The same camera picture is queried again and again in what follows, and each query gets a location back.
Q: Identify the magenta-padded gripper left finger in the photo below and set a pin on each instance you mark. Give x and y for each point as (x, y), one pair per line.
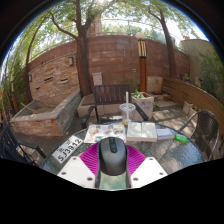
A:
(78, 170)

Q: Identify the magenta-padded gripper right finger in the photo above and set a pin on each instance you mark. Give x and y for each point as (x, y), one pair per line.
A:
(146, 170)

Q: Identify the dark grey computer mouse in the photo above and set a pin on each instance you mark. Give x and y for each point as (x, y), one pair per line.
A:
(112, 156)

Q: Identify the white licence plate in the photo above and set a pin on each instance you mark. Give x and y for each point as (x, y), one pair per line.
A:
(68, 149)

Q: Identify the clear plastic cup with straw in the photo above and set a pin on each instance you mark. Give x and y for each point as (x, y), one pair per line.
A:
(127, 113)

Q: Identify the stone planter with plant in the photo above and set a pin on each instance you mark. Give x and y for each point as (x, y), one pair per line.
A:
(146, 105)

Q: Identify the black metal chair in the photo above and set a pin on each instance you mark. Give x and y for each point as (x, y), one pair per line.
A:
(13, 146)

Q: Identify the dark wicker chair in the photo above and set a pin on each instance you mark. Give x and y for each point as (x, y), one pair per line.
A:
(208, 130)

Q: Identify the dark wooden slatted chair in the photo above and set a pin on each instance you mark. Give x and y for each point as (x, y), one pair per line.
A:
(110, 95)

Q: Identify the pale stone block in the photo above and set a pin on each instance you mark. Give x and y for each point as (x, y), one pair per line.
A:
(155, 85)

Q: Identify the curved wooden bench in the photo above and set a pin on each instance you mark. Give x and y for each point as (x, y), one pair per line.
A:
(196, 100)

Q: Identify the thick tree trunk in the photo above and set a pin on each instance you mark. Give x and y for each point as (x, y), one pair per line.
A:
(83, 63)

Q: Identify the thin leaning tree trunk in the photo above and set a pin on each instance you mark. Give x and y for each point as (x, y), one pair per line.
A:
(28, 73)

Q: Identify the slim dark tree trunk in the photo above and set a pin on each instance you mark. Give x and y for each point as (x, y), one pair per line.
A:
(170, 50)

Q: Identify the grey wall box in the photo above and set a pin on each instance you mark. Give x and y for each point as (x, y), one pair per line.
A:
(97, 79)

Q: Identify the wooden garden lamp post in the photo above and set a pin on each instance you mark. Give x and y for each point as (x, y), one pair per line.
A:
(142, 66)

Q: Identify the wall lamp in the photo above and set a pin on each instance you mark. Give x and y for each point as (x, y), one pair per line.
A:
(71, 61)
(30, 78)

